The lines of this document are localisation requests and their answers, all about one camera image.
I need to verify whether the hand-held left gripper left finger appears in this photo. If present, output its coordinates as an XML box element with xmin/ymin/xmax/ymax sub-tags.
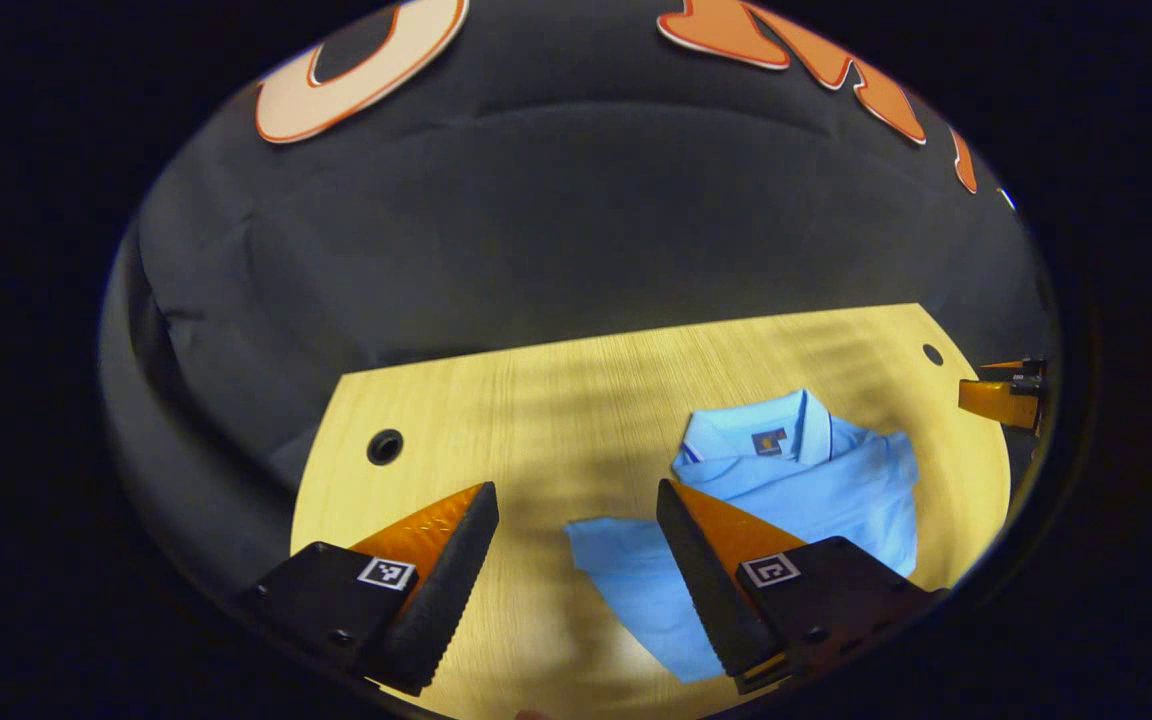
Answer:
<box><xmin>241</xmin><ymin>482</ymin><xmax>500</xmax><ymax>698</ymax></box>

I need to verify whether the light blue T-shirt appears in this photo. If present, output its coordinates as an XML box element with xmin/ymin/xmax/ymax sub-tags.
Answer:
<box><xmin>564</xmin><ymin>388</ymin><xmax>922</xmax><ymax>684</ymax></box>

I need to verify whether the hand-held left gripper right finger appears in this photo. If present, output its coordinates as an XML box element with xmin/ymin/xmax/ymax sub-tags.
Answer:
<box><xmin>656</xmin><ymin>478</ymin><xmax>949</xmax><ymax>696</ymax></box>

